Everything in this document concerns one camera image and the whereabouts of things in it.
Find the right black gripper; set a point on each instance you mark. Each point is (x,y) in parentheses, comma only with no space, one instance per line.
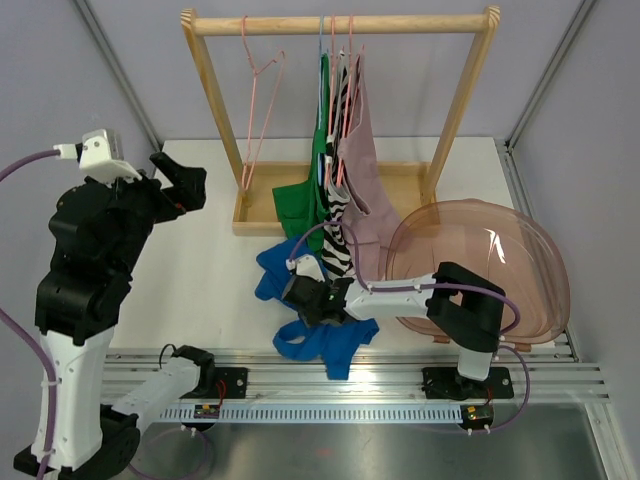
(309,317)

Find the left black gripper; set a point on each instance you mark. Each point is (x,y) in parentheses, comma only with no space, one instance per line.
(186,193)

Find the blue tank top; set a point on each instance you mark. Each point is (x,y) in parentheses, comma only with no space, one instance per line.
(334,345)

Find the green tank top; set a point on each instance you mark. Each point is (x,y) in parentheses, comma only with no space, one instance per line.
(301,206)

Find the pink wire hanger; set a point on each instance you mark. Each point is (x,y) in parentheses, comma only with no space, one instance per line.
(250,158)

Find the blue wire hanger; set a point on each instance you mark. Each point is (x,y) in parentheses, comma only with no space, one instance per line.
(320,45)

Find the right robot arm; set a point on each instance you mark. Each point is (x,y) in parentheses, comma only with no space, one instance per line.
(463,305)

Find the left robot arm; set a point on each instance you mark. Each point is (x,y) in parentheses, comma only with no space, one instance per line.
(100,229)

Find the black white striped tank top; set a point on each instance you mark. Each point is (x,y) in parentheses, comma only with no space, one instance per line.
(335,254)

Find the pink tank top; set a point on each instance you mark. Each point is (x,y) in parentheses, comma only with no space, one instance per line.
(369,213)

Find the pink hanger of striped top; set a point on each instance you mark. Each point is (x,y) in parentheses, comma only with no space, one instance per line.
(336,64)

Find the wooden clothes rack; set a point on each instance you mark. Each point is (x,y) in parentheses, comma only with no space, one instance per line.
(411,185)

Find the translucent pink plastic basket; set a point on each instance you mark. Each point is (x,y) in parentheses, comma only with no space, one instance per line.
(497,243)

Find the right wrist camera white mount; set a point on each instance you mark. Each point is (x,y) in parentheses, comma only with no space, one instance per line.
(307,266)

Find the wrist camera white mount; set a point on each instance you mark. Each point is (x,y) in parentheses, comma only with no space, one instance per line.
(307,266)
(100,157)

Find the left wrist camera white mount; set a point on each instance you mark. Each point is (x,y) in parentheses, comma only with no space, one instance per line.
(100,157)

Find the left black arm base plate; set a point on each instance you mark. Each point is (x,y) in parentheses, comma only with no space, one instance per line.
(231,382)

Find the white slotted cable duct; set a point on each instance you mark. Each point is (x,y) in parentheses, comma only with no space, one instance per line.
(416,413)

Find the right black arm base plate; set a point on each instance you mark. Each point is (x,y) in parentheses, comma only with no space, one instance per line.
(445,383)

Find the aluminium rail base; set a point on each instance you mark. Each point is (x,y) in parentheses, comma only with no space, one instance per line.
(387,378)

